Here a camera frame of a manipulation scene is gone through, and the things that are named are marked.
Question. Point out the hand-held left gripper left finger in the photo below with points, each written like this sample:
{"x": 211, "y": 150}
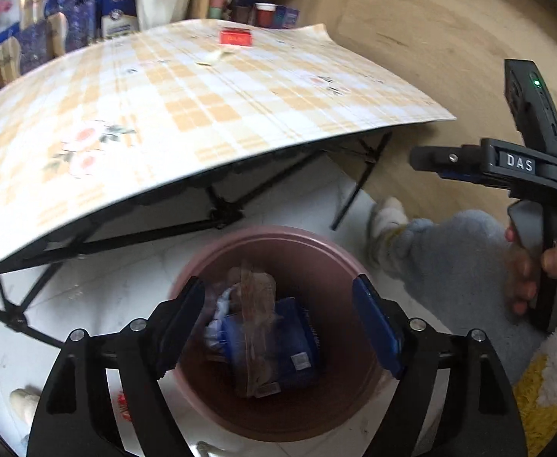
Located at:
{"x": 185, "y": 328}

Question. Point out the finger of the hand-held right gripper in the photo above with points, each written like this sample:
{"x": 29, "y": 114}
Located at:
{"x": 442, "y": 158}
{"x": 464, "y": 177}

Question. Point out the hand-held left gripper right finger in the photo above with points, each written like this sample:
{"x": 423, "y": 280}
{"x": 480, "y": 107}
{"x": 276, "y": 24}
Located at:
{"x": 378, "y": 326}

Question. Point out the blue carton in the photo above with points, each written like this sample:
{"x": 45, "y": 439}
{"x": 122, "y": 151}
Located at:
{"x": 292, "y": 338}

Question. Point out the pink plastic bin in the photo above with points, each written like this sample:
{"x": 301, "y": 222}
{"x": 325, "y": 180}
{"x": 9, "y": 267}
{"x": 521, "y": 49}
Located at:
{"x": 283, "y": 252}

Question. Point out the person's right hand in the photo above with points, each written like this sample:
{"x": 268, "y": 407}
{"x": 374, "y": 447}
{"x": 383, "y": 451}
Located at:
{"x": 521, "y": 266}

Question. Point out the person's white fluffy sock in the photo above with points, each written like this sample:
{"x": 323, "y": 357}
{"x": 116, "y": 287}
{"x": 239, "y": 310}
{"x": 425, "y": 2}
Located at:
{"x": 387, "y": 219}

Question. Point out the person's leg grey pants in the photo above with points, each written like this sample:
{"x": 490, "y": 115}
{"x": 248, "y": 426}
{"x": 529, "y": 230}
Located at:
{"x": 449, "y": 266}

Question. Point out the beige fluffy slipper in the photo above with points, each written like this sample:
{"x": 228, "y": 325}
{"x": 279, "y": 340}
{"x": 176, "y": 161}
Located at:
{"x": 23, "y": 402}

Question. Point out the yellow white fluffy garment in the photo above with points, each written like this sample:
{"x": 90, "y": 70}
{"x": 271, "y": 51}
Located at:
{"x": 549, "y": 381}

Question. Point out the small purple blue box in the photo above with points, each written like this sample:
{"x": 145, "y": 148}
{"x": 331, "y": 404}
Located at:
{"x": 288, "y": 16}

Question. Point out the folding table with checked cloth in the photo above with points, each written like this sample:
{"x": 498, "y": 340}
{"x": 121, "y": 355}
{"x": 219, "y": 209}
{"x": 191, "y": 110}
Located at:
{"x": 211, "y": 119}

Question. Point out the red paper cup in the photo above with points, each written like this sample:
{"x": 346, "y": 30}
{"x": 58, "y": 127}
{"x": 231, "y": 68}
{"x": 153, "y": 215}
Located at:
{"x": 265, "y": 16}

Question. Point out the red cigarette box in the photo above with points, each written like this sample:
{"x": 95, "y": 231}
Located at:
{"x": 234, "y": 38}

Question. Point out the brown glass cup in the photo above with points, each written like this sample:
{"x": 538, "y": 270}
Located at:
{"x": 241, "y": 15}

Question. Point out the blue white carton box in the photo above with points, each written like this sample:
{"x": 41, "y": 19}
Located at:
{"x": 119, "y": 24}

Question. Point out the white flower pot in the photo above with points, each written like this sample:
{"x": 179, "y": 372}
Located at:
{"x": 164, "y": 2}

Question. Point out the black folding table frame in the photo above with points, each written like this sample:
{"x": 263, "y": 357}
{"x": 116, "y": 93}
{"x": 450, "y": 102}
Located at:
{"x": 221, "y": 214}

